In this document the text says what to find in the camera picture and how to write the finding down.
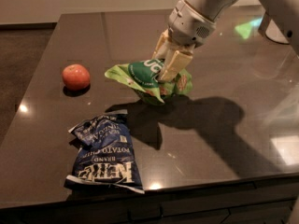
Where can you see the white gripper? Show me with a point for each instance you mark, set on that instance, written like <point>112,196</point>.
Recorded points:
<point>187,27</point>

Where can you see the blue potato chip bag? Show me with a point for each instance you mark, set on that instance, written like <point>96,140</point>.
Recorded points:
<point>106,154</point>

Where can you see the red apple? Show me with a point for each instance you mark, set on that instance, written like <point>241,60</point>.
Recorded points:
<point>76,77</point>

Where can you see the green rice chip bag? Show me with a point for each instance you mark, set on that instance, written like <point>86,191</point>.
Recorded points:
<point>142,78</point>

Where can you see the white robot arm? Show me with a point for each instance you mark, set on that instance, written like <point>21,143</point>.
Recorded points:
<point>286,10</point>

